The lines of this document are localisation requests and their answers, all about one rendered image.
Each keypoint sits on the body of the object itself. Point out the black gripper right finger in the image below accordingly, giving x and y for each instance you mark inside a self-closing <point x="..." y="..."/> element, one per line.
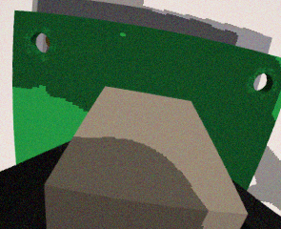
<point x="259" y="216"/>

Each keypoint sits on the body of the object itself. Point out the green circuit board with tan handle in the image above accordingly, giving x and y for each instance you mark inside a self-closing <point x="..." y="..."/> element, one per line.
<point x="159" y="123"/>

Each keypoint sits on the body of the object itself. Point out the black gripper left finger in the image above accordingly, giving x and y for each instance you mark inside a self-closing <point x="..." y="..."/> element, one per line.
<point x="22" y="191"/>

